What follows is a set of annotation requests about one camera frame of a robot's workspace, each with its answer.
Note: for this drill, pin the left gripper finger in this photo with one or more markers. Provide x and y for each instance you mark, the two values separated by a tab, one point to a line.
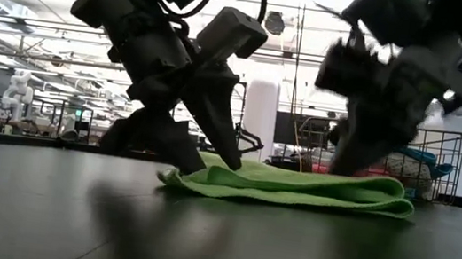
215	114
166	143

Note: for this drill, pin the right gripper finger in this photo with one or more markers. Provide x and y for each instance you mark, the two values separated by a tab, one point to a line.
358	148

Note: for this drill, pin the grey waffle microfiber towel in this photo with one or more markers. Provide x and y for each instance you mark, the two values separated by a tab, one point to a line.
409	168

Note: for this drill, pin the light blue microfiber towel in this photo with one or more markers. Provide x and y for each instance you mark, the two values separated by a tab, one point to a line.
424	157

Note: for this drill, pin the green microfiber towel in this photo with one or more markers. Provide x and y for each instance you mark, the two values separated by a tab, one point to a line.
295	187

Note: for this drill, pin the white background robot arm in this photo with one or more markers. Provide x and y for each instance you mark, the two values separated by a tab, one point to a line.
17	94

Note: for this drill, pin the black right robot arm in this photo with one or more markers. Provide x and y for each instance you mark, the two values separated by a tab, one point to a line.
433	17

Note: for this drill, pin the black monitor screen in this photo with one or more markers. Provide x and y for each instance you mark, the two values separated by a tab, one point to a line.
287	128

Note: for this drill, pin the long ceiling light bar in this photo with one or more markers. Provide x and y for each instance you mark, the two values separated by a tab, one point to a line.
48	24

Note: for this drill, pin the black aluminium table frame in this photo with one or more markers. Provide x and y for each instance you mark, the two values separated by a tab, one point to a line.
32	142

